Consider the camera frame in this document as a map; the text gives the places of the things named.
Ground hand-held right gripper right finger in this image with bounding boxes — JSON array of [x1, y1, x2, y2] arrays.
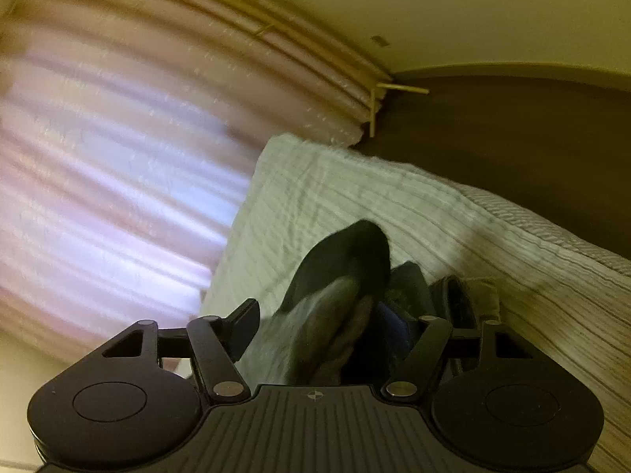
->
[[377, 303, 536, 399]]

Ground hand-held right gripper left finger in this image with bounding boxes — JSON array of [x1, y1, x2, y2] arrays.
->
[[101, 298, 261, 401]]

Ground grey plaid shorts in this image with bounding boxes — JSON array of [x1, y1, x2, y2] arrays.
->
[[241, 219, 396, 388]]

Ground bed with striped bedspread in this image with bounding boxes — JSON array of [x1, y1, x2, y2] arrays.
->
[[198, 133, 631, 473]]

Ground pink curtain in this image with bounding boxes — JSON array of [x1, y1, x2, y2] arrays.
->
[[0, 0, 392, 358]]

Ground pale wooden rod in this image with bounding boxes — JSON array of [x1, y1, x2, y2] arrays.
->
[[367, 82, 430, 139]]

